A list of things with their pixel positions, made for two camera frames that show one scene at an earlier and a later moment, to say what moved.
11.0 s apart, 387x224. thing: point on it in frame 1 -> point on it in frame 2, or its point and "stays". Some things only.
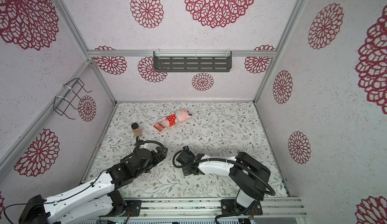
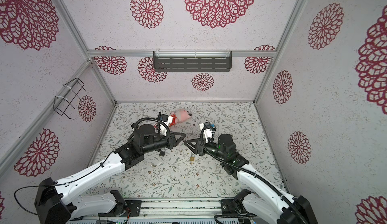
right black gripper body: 186,171 -> 214,150
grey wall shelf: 175,61 stays
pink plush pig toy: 180,115 stays
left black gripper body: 154,159 -> 159,143
